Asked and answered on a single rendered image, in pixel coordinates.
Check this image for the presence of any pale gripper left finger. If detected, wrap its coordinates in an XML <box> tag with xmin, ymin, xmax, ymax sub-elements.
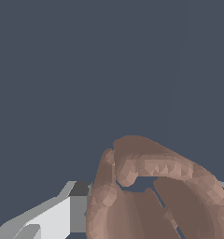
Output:
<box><xmin>0</xmin><ymin>180</ymin><xmax>93</xmax><ymax>239</ymax></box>

